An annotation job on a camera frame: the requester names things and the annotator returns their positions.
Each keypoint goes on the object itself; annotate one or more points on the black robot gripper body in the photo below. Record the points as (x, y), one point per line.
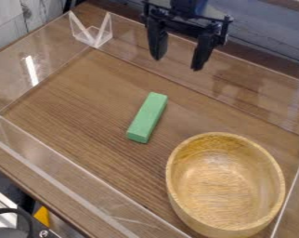
(190, 17)

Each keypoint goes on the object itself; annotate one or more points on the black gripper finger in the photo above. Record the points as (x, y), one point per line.
(206, 44)
(157, 38)

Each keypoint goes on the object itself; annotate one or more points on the green rectangular block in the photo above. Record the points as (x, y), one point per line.
(147, 117)

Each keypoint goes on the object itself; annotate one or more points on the brown wooden bowl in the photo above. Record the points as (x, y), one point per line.
(226, 185)

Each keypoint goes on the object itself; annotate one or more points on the yellow black device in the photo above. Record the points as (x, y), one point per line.
(33, 225)

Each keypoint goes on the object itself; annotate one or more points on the clear acrylic corner bracket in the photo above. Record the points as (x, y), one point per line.
(92, 36)

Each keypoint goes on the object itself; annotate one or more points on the clear acrylic enclosure wall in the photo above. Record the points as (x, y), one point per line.
(68, 100)

